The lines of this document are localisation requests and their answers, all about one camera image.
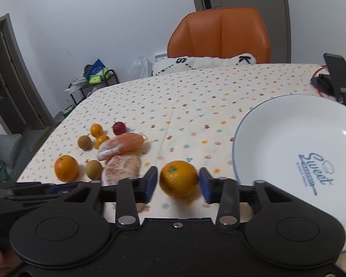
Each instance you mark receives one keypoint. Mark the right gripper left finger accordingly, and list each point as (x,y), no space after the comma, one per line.
(130,192)

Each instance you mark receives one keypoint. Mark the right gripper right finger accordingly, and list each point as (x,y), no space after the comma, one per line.
(225,193)

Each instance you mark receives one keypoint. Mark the peeled pale grapefruit segment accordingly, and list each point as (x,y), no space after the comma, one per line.
(119,167)

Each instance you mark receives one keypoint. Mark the brown longan fruit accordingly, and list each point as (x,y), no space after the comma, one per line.
(93,170)
(84,142)

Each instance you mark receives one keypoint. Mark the large orange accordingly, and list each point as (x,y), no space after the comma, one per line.
(179,179)

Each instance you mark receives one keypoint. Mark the peeled orange grapefruit segment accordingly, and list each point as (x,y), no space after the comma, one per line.
(120,144)

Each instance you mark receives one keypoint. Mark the small red apple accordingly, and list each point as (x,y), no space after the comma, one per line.
(119,128)

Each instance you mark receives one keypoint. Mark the small kumquat orange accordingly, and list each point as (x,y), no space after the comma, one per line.
(96,130)

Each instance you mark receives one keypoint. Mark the left hand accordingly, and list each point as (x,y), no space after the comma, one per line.
(8,261)

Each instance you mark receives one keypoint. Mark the floral tablecloth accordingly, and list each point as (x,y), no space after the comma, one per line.
(190,116)

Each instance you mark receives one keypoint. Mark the green bag on floor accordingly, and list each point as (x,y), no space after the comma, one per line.
(68,110)

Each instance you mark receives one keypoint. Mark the white plate blue rim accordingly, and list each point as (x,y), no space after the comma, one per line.
(298,144)

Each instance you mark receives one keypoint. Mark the grey sofa cushion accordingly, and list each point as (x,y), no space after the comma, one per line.
(10,145)

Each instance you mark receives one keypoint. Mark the black metal shelf rack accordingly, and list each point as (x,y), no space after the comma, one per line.
(80,89)

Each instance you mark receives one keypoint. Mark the green tissue pack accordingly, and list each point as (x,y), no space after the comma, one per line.
(101,76)

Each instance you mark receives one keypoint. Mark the clear plastic bag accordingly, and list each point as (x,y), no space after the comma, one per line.
(141,68)

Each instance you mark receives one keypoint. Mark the blue package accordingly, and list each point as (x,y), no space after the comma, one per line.
(94,69)

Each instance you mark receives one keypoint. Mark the white fluffy cushion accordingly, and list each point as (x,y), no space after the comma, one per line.
(187,63)

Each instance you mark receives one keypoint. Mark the black phone stand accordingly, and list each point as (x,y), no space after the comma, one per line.
(334,84)

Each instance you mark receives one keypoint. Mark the orange leather chair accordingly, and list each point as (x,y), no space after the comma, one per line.
(223,33)

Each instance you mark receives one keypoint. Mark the dark doorway frame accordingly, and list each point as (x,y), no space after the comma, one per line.
(21,107)

